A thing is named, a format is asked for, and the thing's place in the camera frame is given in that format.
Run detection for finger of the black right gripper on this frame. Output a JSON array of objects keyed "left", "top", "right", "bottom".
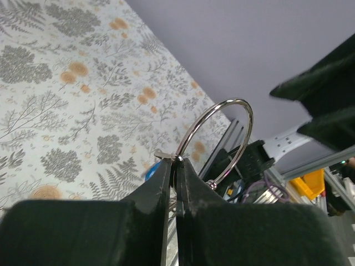
[{"left": 270, "top": 35, "right": 354, "bottom": 151}]

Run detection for blue tagged key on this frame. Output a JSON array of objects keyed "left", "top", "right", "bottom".
[{"left": 143, "top": 161, "right": 160, "bottom": 181}]

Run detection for metal keyring with clips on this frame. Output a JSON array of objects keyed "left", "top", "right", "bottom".
[{"left": 154, "top": 98, "right": 255, "bottom": 191}]

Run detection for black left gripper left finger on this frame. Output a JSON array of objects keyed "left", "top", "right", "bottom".
[{"left": 1, "top": 160, "right": 173, "bottom": 265}]

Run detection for yellow storage bin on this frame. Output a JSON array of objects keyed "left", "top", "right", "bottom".
[{"left": 290, "top": 168, "right": 325, "bottom": 201}]

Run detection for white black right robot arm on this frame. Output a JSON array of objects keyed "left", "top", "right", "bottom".
[{"left": 216, "top": 36, "right": 354, "bottom": 196}]

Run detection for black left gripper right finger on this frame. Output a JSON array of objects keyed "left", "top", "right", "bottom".
[{"left": 174, "top": 160, "right": 347, "bottom": 266}]

